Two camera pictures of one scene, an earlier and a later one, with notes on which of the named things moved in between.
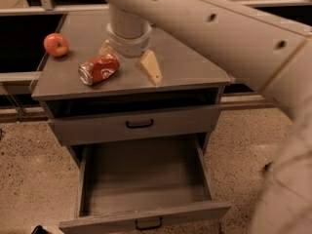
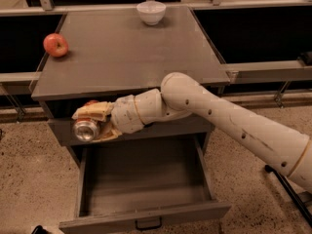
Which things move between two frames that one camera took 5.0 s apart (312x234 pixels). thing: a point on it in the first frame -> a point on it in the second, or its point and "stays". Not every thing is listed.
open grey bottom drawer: (154, 186) stays
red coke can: (97, 69) -> (86, 129)
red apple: (56, 45) stays
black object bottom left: (40, 230) stays
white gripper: (129, 46) -> (125, 113)
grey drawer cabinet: (92, 98) stays
